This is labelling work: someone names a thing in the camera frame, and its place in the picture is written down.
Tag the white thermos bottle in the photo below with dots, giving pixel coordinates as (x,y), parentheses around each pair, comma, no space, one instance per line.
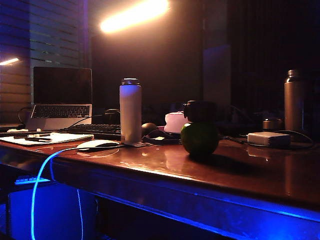
(130,112)

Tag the flat coaster under bottle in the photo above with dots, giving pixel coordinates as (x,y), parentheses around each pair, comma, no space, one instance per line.
(140,144)

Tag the green apple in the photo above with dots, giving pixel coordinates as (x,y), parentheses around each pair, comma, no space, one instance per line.
(199,140)

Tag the dark metal thermos bottle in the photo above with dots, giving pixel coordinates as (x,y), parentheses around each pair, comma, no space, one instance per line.
(293,105)

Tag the dark round ball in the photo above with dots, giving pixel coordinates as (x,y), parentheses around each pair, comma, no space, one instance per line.
(149,128)

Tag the pink white tissue pack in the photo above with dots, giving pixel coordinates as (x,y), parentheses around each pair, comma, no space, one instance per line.
(175,122)

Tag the black headphones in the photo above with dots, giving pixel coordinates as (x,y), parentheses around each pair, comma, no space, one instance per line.
(112,115)

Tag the black computer keyboard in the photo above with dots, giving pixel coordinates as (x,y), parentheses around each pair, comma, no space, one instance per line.
(95,130)

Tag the white computer mouse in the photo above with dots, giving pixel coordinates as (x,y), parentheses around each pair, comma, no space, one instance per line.
(96,144)

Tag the white paper notebook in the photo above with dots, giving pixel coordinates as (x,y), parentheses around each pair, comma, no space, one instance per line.
(67,138)

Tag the silver open laptop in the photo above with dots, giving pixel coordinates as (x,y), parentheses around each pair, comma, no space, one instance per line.
(62,86)

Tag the bright ceiling light tube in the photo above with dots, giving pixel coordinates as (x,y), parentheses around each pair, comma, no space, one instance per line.
(135,15)

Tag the white power adapter box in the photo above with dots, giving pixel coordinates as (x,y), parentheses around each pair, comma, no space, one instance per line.
(268,139)

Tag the small metal cup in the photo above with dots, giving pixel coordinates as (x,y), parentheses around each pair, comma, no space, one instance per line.
(272,124)

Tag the black pen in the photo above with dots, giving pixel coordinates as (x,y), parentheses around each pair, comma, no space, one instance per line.
(38,139)

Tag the black spiral binding strip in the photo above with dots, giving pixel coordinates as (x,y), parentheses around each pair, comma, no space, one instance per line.
(28,132)

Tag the window blind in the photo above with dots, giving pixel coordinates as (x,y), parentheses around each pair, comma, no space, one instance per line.
(55,32)

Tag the blue lit keyboard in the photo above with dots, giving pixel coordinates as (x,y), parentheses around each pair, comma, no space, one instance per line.
(28,180)

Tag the small wall light strip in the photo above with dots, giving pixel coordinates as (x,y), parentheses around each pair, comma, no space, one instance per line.
(9,61)

